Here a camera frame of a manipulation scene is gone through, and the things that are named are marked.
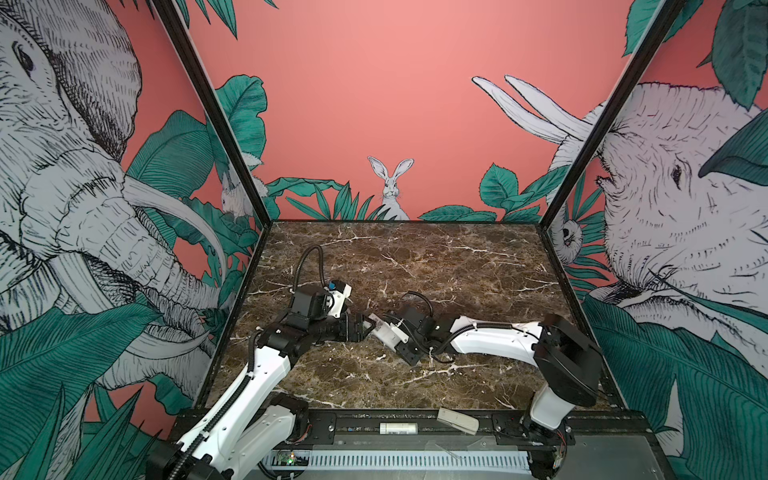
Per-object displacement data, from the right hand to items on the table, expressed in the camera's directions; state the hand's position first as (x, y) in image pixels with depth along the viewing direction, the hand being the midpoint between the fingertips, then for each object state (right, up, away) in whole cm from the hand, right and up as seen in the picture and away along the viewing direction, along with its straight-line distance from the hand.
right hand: (399, 346), depth 84 cm
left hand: (-10, +9, -8) cm, 16 cm away
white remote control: (-4, +4, +1) cm, 6 cm away
